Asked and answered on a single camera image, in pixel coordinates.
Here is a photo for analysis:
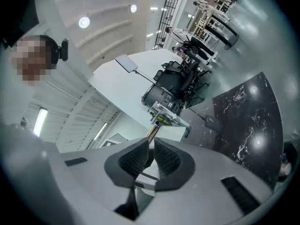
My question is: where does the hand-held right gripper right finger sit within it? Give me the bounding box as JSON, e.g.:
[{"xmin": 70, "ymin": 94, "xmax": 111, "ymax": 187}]
[{"xmin": 153, "ymin": 137, "xmax": 196, "ymax": 192}]

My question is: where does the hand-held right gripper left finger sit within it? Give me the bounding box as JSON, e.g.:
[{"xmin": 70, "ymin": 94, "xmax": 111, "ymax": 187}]
[{"xmin": 104, "ymin": 138, "xmax": 150, "ymax": 221}]

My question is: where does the black computer tower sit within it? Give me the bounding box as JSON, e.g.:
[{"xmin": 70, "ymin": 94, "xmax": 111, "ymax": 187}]
[{"xmin": 142, "ymin": 83, "xmax": 181, "ymax": 116}]

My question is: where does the rectangular ceiling light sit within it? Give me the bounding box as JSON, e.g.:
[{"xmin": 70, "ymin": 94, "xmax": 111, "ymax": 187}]
[{"xmin": 32, "ymin": 107, "xmax": 49, "ymax": 137}]

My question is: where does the person's grey shirt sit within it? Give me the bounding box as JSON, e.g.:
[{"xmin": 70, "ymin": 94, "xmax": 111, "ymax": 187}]
[{"xmin": 0, "ymin": 123, "xmax": 62, "ymax": 220}]

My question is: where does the black office chair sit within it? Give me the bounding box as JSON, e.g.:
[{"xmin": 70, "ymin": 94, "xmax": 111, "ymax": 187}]
[
  {"xmin": 180, "ymin": 59, "xmax": 211, "ymax": 103},
  {"xmin": 153, "ymin": 61, "xmax": 186, "ymax": 96}
]

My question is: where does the person's head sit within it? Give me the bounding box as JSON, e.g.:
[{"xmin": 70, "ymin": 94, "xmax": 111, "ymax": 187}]
[{"xmin": 9, "ymin": 34, "xmax": 59, "ymax": 87}]

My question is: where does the black pillar with round base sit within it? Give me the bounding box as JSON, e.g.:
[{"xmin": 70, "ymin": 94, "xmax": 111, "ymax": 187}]
[{"xmin": 206, "ymin": 15, "xmax": 240, "ymax": 50}]

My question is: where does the black grid railing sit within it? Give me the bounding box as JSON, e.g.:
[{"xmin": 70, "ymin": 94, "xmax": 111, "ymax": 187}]
[{"xmin": 156, "ymin": 0, "xmax": 185, "ymax": 49}]

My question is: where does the wooden shelf rack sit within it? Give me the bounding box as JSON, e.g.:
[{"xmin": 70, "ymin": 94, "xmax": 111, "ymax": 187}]
[{"xmin": 187, "ymin": 0, "xmax": 232, "ymax": 42}]

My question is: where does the white metal frame cart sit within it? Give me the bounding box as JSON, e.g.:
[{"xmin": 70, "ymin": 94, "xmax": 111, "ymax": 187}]
[{"xmin": 147, "ymin": 102, "xmax": 192, "ymax": 142}]

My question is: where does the black head-mounted camera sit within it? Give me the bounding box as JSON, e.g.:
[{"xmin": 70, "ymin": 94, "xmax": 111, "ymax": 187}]
[{"xmin": 57, "ymin": 38, "xmax": 70, "ymax": 62}]

